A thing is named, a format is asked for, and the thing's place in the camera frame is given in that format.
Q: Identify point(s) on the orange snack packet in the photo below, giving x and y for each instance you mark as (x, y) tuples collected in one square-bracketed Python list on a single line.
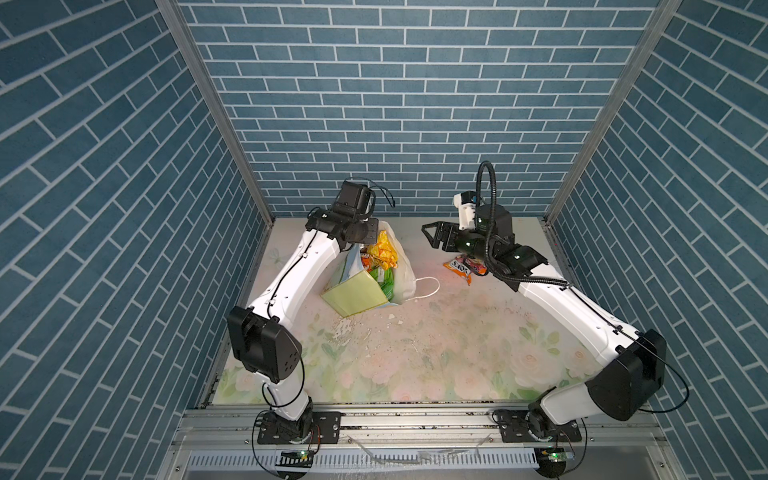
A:
[(466, 268)]

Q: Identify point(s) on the multicolour snack packet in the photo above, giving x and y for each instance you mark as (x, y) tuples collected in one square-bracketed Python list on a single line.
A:
[(367, 261)]

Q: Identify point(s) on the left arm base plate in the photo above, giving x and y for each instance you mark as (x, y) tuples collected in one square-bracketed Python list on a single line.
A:
[(297, 427)]

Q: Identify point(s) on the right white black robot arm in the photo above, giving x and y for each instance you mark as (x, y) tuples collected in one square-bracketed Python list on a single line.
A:
[(633, 363)]

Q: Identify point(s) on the yellow snack packet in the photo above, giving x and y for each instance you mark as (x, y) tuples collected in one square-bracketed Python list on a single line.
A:
[(382, 254)]

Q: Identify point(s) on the green snack packet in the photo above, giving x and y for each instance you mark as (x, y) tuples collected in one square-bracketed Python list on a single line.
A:
[(385, 279)]

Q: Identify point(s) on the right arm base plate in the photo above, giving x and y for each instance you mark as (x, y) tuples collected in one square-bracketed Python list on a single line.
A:
[(516, 426)]

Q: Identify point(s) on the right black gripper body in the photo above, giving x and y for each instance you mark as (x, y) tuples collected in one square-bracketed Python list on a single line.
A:
[(467, 243)]

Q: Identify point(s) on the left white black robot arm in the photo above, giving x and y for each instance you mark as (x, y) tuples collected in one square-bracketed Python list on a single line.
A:
[(261, 334)]

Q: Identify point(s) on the colourful paper gift bag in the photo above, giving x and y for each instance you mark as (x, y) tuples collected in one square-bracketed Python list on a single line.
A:
[(354, 289)]

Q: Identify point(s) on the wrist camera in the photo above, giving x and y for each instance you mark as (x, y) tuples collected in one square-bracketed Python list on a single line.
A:
[(354, 201), (466, 203)]

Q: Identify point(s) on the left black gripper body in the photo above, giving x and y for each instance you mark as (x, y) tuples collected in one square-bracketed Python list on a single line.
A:
[(365, 230)]

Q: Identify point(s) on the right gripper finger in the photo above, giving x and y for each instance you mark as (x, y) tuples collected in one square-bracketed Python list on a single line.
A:
[(435, 227), (436, 240)]

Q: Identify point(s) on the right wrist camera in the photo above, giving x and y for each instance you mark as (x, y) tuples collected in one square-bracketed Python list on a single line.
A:
[(466, 203)]

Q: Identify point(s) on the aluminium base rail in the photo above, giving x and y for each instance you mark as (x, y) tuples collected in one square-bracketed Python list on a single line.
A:
[(486, 440)]

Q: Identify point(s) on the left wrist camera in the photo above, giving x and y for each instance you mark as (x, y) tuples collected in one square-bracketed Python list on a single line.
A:
[(354, 201)]

